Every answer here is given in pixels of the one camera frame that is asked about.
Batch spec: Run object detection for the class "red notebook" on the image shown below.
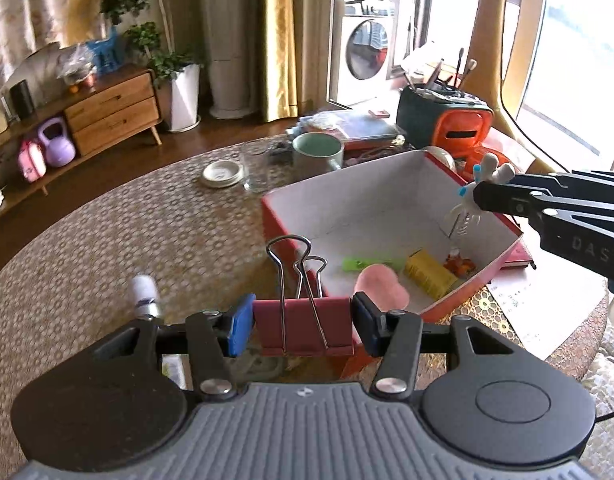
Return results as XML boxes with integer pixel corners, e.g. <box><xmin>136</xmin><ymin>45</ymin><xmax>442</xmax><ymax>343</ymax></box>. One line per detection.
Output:
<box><xmin>502</xmin><ymin>240</ymin><xmax>535</xmax><ymax>268</ymax></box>

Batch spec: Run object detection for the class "mint green mug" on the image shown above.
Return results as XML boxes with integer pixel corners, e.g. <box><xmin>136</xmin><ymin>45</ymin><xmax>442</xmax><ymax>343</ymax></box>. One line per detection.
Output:
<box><xmin>292</xmin><ymin>132</ymin><xmax>345</xmax><ymax>176</ymax></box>

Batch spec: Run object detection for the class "pink toy case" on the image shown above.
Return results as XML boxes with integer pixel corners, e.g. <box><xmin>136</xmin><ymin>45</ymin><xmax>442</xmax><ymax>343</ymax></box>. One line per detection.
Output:
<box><xmin>18</xmin><ymin>139</ymin><xmax>47</xmax><ymax>183</ymax></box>

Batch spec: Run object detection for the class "green bag with orange pocket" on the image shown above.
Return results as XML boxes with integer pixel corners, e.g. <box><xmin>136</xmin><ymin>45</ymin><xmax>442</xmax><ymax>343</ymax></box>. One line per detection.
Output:
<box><xmin>396</xmin><ymin>85</ymin><xmax>495</xmax><ymax>161</ymax></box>

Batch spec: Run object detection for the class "small yellow box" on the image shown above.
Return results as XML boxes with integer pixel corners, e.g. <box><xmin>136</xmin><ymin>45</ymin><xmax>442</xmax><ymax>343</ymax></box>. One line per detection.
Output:
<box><xmin>404</xmin><ymin>249</ymin><xmax>460</xmax><ymax>301</ymax></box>

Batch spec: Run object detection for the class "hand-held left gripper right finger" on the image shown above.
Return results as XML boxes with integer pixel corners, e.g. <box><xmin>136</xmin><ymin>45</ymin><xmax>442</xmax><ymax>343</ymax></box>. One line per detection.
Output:
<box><xmin>351</xmin><ymin>291</ymin><xmax>520</xmax><ymax>400</ymax></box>

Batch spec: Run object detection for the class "black speaker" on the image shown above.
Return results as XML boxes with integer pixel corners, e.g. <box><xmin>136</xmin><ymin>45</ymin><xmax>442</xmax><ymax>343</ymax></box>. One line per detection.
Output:
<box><xmin>11</xmin><ymin>79</ymin><xmax>36</xmax><ymax>120</ymax></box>

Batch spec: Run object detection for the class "purple kettlebell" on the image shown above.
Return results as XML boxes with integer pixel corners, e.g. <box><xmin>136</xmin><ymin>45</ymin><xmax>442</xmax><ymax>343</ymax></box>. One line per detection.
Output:
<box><xmin>37</xmin><ymin>117</ymin><xmax>77</xmax><ymax>168</ymax></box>

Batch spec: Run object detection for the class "black cable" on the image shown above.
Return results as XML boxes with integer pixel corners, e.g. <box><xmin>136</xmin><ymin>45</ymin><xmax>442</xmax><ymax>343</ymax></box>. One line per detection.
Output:
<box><xmin>494</xmin><ymin>80</ymin><xmax>560</xmax><ymax>175</ymax></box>

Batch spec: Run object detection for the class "red cardboard box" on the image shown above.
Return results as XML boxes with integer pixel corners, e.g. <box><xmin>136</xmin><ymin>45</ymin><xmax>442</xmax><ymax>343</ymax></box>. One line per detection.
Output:
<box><xmin>261</xmin><ymin>149</ymin><xmax>525</xmax><ymax>381</ymax></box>

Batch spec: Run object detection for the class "white round lid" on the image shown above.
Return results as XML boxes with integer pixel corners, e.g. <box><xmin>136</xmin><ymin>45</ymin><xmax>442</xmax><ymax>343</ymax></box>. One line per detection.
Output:
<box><xmin>202</xmin><ymin>160</ymin><xmax>245</xmax><ymax>190</ymax></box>

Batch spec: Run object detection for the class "round pale green bowl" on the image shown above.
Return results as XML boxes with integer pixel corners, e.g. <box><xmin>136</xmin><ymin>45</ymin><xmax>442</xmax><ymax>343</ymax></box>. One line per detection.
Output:
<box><xmin>422</xmin><ymin>146</ymin><xmax>458</xmax><ymax>173</ymax></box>

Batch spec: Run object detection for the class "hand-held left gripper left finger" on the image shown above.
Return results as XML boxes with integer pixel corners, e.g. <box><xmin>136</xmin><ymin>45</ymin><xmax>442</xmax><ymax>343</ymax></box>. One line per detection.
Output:
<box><xmin>94</xmin><ymin>292</ymin><xmax>258</xmax><ymax>401</ymax></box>

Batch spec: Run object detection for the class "white washing machine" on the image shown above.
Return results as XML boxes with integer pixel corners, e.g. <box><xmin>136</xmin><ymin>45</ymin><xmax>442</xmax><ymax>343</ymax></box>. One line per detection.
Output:
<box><xmin>332</xmin><ymin>0</ymin><xmax>395</xmax><ymax>106</ymax></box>

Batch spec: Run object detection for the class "clear drinking glass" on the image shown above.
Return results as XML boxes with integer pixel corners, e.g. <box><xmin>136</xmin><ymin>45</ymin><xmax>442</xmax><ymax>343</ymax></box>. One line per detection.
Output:
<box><xmin>239</xmin><ymin>140</ymin><xmax>273</xmax><ymax>193</ymax></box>

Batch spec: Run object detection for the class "grey-green oval tape measure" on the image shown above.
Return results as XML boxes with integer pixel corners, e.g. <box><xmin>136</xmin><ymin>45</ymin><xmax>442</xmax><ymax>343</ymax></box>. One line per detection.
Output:
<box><xmin>229</xmin><ymin>355</ymin><xmax>288</xmax><ymax>383</ymax></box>

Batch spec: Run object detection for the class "green marker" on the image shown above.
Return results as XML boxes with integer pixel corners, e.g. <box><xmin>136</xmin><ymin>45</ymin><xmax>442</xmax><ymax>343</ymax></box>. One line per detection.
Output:
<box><xmin>343</xmin><ymin>256</ymin><xmax>407</xmax><ymax>272</ymax></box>

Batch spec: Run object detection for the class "white paper sheet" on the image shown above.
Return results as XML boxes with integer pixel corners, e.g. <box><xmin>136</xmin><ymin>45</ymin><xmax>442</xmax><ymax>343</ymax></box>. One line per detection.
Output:
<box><xmin>487</xmin><ymin>255</ymin><xmax>610</xmax><ymax>361</ymax></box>

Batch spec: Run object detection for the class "clear plastic bag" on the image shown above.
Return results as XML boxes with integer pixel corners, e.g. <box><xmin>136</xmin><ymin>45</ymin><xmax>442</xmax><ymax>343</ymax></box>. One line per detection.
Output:
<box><xmin>57</xmin><ymin>45</ymin><xmax>98</xmax><ymax>92</ymax></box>

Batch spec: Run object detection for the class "white tower air conditioner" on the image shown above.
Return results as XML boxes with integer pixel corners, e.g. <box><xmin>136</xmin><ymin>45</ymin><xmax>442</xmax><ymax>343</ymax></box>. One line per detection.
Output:
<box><xmin>199</xmin><ymin>0</ymin><xmax>265</xmax><ymax>121</ymax></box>

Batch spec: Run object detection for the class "yellow curtain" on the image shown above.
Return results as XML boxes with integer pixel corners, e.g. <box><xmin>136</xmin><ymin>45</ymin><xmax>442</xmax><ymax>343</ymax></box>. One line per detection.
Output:
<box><xmin>257</xmin><ymin>0</ymin><xmax>333</xmax><ymax>123</ymax></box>

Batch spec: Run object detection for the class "white plant pot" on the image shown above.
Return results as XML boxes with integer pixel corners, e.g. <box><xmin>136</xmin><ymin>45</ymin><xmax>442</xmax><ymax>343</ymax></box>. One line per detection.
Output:
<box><xmin>167</xmin><ymin>63</ymin><xmax>203</xmax><ymax>133</ymax></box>

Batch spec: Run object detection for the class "floral hanging cloth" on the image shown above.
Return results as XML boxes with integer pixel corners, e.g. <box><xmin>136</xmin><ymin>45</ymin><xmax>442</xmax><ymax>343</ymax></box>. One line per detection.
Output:
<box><xmin>0</xmin><ymin>0</ymin><xmax>105</xmax><ymax>106</ymax></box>

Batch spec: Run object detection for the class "small orange toy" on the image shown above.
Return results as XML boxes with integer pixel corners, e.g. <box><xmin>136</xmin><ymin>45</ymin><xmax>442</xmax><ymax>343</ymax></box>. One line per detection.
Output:
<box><xmin>444</xmin><ymin>249</ymin><xmax>475</xmax><ymax>276</ymax></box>

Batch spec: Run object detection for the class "white cartoon figure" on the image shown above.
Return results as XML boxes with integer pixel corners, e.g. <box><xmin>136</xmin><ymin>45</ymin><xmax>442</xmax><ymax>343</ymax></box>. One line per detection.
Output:
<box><xmin>444</xmin><ymin>152</ymin><xmax>516</xmax><ymax>238</ymax></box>

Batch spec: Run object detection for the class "bunch of thin brushes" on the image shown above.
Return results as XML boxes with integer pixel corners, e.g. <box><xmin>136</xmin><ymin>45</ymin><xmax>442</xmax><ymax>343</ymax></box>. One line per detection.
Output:
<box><xmin>402</xmin><ymin>47</ymin><xmax>480</xmax><ymax>96</ymax></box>

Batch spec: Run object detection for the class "red binder clip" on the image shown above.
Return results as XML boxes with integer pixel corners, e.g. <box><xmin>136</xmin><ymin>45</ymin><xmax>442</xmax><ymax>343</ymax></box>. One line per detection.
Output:
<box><xmin>252</xmin><ymin>235</ymin><xmax>360</xmax><ymax>358</ymax></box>

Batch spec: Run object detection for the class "white round appliance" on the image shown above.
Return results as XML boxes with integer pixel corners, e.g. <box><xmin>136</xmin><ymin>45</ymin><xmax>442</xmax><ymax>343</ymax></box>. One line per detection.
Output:
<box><xmin>0</xmin><ymin>42</ymin><xmax>63</xmax><ymax>91</ymax></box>

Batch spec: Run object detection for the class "wooden media cabinet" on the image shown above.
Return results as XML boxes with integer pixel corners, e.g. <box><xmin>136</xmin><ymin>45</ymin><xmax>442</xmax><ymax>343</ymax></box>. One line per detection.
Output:
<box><xmin>0</xmin><ymin>65</ymin><xmax>163</xmax><ymax>226</ymax></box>

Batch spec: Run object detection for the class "stack of flat packets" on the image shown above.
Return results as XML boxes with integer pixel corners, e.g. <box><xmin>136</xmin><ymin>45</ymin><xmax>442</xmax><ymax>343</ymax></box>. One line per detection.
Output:
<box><xmin>287</xmin><ymin>109</ymin><xmax>408</xmax><ymax>153</ymax></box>

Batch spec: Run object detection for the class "blue plastic item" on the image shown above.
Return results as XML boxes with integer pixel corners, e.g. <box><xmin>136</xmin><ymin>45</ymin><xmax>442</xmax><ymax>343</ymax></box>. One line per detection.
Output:
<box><xmin>87</xmin><ymin>27</ymin><xmax>125</xmax><ymax>73</ymax></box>

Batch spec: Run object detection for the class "tan curved chair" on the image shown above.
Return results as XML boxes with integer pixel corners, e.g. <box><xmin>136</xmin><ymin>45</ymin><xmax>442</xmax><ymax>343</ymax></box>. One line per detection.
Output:
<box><xmin>479</xmin><ymin>0</ymin><xmax>614</xmax><ymax>176</ymax></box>

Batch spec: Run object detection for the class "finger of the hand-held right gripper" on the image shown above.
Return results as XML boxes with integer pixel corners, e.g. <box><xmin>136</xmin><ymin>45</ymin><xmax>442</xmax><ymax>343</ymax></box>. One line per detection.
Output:
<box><xmin>514</xmin><ymin>170</ymin><xmax>614</xmax><ymax>192</ymax></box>
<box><xmin>473</xmin><ymin>180</ymin><xmax>614</xmax><ymax>233</ymax></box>

